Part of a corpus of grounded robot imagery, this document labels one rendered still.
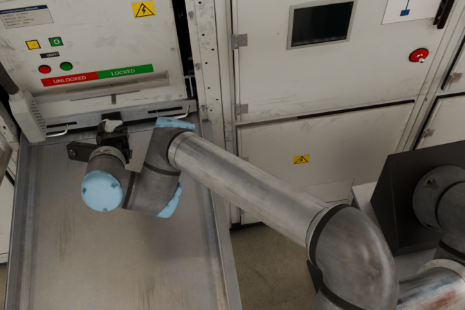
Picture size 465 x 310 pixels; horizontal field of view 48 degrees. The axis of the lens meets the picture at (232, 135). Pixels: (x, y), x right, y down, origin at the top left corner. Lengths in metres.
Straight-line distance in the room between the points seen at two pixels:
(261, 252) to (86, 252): 1.04
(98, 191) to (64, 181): 0.49
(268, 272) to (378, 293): 1.57
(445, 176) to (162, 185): 0.75
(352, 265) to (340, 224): 0.06
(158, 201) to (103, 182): 0.13
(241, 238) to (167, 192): 1.24
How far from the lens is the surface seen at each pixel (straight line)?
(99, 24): 1.44
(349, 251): 0.82
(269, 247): 2.41
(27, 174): 1.73
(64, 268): 1.55
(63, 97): 1.59
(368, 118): 1.87
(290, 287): 2.35
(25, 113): 1.55
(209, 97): 1.62
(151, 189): 1.21
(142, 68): 1.56
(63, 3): 1.40
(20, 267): 1.59
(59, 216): 1.63
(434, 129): 2.07
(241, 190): 0.98
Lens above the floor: 2.22
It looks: 55 degrees down
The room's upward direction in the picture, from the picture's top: 3 degrees counter-clockwise
